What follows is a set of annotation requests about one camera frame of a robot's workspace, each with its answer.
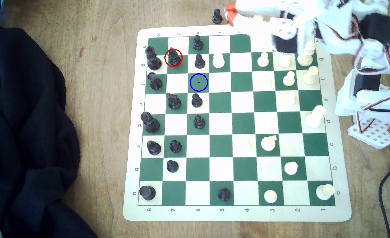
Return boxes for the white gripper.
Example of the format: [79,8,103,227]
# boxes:
[225,0,327,57]

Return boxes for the black chess bishop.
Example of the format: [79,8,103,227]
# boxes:
[167,48,182,65]
[147,140,162,156]

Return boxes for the white grid robot base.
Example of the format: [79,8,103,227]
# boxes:
[347,84,390,149]

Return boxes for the white chess piece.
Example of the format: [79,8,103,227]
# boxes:
[278,53,291,68]

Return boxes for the white chess bishop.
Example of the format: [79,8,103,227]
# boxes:
[303,66,319,85]
[297,41,316,67]

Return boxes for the white chess queen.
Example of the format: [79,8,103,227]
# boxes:
[305,105,326,129]

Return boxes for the black chess king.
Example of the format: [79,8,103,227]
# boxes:
[145,46,162,71]

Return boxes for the black chess knight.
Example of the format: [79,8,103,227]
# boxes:
[166,93,182,110]

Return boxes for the white chess knight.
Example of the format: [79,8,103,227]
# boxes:
[261,135,278,152]

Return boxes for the black chess queen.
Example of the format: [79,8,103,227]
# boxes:
[140,111,160,134]

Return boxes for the white chess rook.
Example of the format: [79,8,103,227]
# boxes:
[315,184,335,201]

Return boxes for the green white chessboard mat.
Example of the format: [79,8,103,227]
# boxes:
[123,25,352,222]

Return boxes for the black cloth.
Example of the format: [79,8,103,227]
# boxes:
[0,27,98,238]

